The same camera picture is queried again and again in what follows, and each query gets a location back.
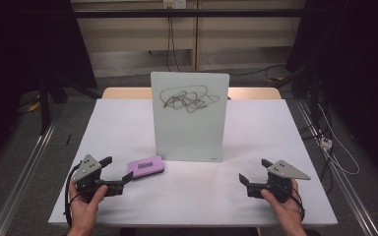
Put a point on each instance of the metal floor rail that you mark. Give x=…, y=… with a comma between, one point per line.
x=19, y=183
x=344, y=187

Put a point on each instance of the glass whiteboard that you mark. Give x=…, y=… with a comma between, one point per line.
x=190, y=131

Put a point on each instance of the white wall socket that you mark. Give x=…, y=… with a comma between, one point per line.
x=174, y=3

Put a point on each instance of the black curtain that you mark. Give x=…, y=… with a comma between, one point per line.
x=19, y=49
x=357, y=65

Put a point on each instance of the person's right hand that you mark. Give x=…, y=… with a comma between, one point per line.
x=287, y=213

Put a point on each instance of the purple whiteboard eraser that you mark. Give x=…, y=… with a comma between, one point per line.
x=146, y=167

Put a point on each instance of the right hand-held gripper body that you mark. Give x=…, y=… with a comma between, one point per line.
x=282, y=170

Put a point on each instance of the black metal stand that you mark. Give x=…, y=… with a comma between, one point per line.
x=44, y=105

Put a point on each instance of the person's left hand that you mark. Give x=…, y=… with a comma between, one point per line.
x=84, y=213

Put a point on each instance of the black horizontal metal bar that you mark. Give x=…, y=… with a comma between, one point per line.
x=190, y=13

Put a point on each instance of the small black pen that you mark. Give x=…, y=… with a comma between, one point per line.
x=68, y=139

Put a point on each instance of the white power adapter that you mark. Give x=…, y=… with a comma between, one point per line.
x=326, y=143

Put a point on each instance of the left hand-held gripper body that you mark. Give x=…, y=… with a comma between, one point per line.
x=87, y=168

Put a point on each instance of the white table cover sheet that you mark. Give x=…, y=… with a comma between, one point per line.
x=118, y=131

